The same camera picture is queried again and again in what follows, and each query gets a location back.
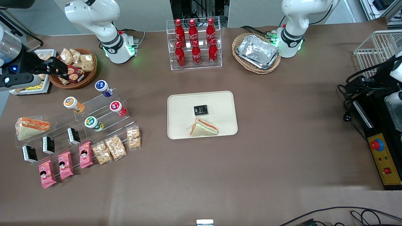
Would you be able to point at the blue lid yogurt cup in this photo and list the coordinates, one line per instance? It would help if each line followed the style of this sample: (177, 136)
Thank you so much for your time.
(103, 87)

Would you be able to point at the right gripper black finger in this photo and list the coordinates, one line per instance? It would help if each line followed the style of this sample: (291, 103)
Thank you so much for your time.
(56, 72)
(55, 62)

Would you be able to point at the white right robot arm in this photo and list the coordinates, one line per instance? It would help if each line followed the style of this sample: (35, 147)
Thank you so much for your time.
(94, 15)

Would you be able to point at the clear acrylic step stand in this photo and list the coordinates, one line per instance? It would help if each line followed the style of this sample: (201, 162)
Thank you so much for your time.
(103, 105)
(59, 125)

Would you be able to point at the silver foil tray stack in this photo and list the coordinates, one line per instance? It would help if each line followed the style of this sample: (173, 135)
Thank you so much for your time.
(258, 51)

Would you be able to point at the yellow control panel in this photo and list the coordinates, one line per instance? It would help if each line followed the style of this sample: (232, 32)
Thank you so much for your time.
(384, 161)

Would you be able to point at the beige serving tray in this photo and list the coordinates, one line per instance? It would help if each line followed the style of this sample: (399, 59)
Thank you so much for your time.
(182, 106)

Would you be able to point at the clear acrylic bottle rack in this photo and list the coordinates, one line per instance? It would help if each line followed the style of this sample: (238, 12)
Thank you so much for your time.
(194, 67)

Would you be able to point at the green gum jar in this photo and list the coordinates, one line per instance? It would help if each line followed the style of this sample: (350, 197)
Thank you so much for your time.
(92, 123)

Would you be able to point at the red rocker switch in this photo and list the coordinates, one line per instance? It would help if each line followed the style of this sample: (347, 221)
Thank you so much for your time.
(387, 171)

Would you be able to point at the orange gum jar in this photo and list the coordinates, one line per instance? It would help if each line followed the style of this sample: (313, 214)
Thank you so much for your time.
(73, 104)

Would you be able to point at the wrapped triangle sandwich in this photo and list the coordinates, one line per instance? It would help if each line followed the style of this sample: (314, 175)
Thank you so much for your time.
(203, 129)
(31, 128)

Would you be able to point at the light wicker basket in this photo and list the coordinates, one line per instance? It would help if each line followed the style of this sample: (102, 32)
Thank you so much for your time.
(256, 71)

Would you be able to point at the black tissue pack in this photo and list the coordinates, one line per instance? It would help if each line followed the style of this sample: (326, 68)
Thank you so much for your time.
(201, 110)

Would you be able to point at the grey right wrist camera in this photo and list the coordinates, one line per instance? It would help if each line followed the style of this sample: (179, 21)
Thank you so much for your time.
(22, 82)

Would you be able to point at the peanut brittle packet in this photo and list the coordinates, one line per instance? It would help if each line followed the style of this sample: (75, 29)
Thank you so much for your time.
(102, 153)
(67, 56)
(87, 62)

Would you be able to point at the red gum jar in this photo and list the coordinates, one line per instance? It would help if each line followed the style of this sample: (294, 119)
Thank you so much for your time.
(117, 108)

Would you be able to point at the black sealing machine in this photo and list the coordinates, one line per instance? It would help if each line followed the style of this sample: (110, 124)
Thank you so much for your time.
(377, 125)

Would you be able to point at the red cola bottle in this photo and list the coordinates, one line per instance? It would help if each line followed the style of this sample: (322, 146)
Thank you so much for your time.
(180, 56)
(192, 31)
(196, 55)
(210, 29)
(213, 53)
(179, 31)

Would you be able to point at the small silver blue device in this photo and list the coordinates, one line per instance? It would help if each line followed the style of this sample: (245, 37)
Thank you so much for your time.
(204, 223)

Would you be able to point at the white rectangular food bin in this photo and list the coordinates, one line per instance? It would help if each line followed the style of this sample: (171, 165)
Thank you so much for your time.
(47, 53)

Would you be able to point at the red emergency stop button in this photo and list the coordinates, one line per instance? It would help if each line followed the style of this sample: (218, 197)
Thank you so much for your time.
(376, 144)

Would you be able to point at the black white machine head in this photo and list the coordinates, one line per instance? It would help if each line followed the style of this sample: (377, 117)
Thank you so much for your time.
(381, 73)

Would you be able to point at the clear bag of crackers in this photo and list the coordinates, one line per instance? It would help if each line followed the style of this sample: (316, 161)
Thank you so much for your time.
(133, 138)
(116, 147)

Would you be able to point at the grey metal shelf rack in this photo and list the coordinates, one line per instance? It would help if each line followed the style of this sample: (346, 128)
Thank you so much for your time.
(381, 8)

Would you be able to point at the small black milk carton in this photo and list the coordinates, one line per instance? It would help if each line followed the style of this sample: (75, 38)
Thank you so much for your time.
(48, 145)
(74, 136)
(30, 154)

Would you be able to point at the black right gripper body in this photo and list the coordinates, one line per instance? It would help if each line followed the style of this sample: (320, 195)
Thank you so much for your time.
(27, 61)

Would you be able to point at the silver metal bar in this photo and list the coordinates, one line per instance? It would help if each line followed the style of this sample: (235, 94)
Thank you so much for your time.
(367, 118)

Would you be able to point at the red cookie packet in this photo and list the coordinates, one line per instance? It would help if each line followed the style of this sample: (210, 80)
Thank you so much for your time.
(74, 74)

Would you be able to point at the brown wicker snack basket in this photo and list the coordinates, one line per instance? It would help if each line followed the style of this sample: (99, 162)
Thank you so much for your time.
(83, 80)

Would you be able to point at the pink snack packet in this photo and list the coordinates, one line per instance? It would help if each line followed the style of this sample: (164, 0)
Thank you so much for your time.
(85, 155)
(47, 174)
(65, 165)

